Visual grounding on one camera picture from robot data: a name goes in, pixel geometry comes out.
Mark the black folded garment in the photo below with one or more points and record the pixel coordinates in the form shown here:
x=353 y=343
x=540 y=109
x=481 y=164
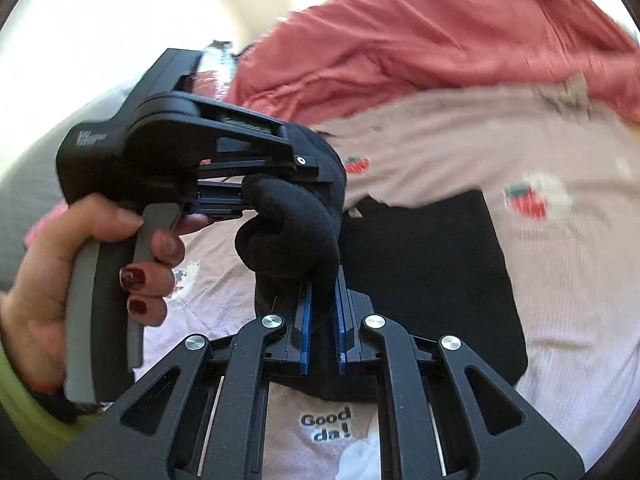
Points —
x=430 y=285

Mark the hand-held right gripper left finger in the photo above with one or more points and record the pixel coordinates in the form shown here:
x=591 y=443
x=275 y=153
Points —
x=305 y=332

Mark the coral red cloth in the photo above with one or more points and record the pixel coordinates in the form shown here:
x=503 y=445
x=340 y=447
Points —
x=425 y=35

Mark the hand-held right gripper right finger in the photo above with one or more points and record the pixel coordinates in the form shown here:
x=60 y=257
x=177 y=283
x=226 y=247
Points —
x=342 y=332

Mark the black sock with orange cuff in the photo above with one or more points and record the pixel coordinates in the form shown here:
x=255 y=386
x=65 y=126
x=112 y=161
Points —
x=290 y=225

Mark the pink knit cloth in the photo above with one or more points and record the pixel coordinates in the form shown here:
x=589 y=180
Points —
x=45 y=221

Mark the person's left hand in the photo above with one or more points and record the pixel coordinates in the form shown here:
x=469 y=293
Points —
x=35 y=290

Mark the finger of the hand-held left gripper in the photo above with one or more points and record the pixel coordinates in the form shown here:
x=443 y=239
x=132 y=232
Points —
x=220 y=200
x=280 y=152

